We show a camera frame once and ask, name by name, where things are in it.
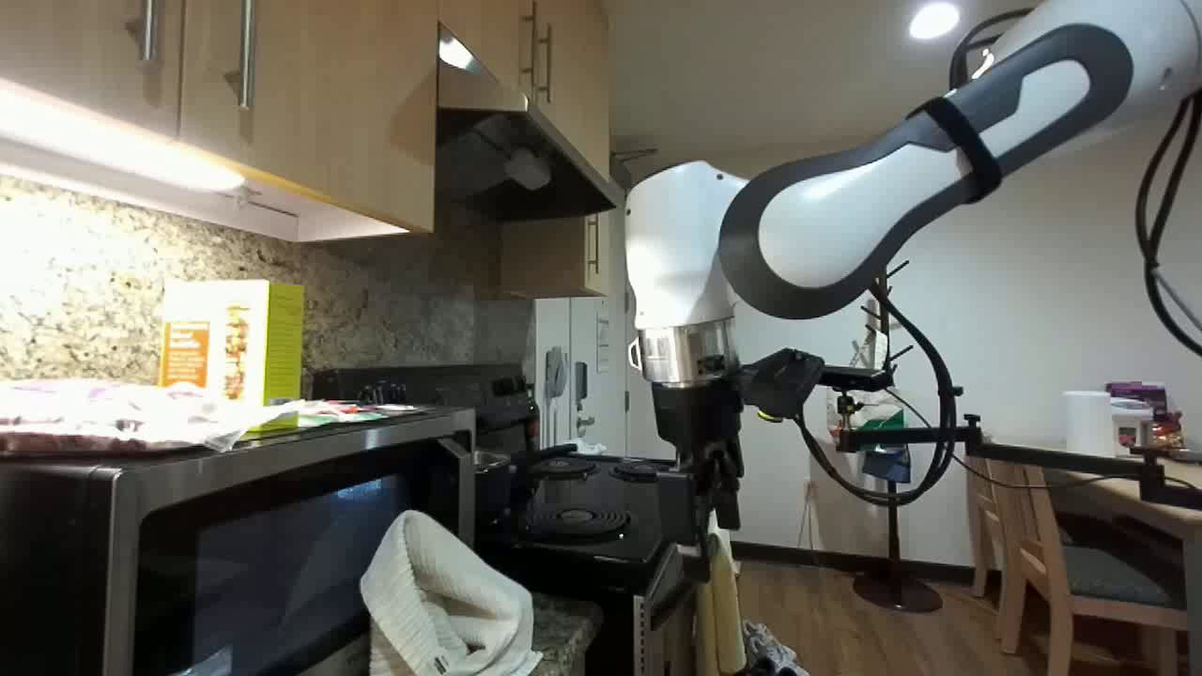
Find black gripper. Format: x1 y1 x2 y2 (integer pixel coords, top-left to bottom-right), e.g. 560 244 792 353
645 367 749 538

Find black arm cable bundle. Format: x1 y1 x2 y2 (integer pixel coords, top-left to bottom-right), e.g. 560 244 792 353
1130 88 1202 366

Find white refrigerator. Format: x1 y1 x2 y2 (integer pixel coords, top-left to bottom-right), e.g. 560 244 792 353
528 293 668 461

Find black horizontal boom bar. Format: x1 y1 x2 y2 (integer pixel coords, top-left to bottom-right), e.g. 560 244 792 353
832 422 1202 506

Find dark range hood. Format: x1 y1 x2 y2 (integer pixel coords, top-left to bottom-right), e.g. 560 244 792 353
431 105 625 227

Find wooden upper cabinets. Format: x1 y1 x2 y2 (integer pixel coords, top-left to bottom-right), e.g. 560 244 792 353
0 0 444 244

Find round ceiling light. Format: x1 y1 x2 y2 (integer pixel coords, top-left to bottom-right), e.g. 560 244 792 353
903 0 964 44

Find crumpled printed plastic bag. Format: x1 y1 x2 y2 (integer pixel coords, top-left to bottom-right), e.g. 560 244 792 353
0 381 423 460

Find wooden dining table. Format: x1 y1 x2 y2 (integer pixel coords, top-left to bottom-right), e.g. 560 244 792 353
1061 446 1202 543

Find black looping camera cable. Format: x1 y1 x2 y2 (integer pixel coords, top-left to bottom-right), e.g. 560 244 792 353
796 278 964 511

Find white ribbed towel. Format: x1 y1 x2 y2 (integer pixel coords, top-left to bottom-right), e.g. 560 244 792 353
355 506 544 676

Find wooden chair with cushion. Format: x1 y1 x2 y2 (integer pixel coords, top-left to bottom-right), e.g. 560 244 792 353
962 453 1194 676

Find black tripod stand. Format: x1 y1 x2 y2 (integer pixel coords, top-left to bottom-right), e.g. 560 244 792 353
846 259 951 616

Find yellow and green box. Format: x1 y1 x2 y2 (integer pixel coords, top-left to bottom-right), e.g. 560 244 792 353
156 278 309 407

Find stainless steel microwave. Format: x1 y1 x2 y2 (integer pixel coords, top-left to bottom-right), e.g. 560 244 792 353
0 407 480 676

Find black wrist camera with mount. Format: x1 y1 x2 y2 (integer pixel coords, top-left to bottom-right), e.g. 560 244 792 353
737 344 832 423

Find wooden cabinet above hood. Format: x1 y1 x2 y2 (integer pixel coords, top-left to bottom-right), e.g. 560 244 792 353
431 0 614 179

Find green and blue bag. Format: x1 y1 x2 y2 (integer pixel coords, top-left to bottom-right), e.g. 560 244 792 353
857 408 918 490

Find black electric stove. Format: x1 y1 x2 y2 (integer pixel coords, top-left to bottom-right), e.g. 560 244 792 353
312 361 706 676

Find white cylindrical container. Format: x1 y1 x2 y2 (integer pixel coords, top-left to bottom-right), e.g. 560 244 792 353
1061 387 1123 460

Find dark cooking pot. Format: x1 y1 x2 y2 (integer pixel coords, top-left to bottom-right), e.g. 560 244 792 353
513 451 629 543

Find cream hanging dish towel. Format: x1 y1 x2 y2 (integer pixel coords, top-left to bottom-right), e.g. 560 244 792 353
692 511 749 676

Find wooden cabinet above refrigerator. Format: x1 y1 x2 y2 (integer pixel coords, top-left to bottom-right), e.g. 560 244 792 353
496 208 629 302

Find metal cabinet handle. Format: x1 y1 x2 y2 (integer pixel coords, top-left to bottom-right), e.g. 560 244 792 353
132 0 166 67
227 0 257 115

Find purple packaged item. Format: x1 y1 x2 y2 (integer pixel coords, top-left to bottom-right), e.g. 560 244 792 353
1105 381 1181 451

